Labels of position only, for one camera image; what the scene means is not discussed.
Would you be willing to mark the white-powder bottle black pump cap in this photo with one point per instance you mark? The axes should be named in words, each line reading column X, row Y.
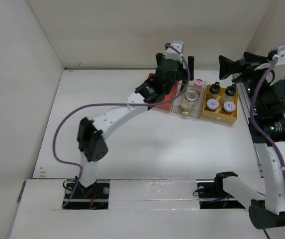
column 228, row 94

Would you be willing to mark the dark sauce jar white lid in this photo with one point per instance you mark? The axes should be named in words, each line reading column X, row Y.
column 228, row 107

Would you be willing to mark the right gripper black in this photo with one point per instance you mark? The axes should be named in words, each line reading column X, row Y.
column 229, row 66

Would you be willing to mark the yellow plastic bin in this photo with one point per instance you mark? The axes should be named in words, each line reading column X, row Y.
column 219, row 114

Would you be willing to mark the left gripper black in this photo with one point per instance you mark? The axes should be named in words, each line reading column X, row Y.
column 183, row 73

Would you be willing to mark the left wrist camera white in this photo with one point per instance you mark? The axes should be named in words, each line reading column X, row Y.
column 175, row 48

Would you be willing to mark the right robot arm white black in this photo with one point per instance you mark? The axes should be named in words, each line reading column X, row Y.
column 267, row 128

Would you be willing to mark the pink cap spice bottle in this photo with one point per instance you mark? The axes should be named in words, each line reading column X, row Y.
column 198, row 84

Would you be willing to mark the red orange plastic bin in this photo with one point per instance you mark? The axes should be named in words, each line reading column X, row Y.
column 167, row 102

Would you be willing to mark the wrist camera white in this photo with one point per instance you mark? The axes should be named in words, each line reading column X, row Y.
column 279, row 52
column 175, row 48

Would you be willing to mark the aluminium rail right side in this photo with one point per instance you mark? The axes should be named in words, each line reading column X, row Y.
column 245, row 103

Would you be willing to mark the brown-spice bottle black pump cap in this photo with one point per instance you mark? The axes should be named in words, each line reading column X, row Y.
column 213, row 91

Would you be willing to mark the clear plastic bin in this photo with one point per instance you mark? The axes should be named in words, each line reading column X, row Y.
column 195, row 112

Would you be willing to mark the large glass jar metal lid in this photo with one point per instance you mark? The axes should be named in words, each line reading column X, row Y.
column 189, row 99

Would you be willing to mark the pink sauce jar white lid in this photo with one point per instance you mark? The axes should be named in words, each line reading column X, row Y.
column 212, row 105

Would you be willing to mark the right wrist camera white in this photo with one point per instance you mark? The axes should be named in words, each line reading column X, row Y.
column 279, row 52

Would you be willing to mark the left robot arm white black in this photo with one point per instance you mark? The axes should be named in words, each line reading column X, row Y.
column 92, row 134

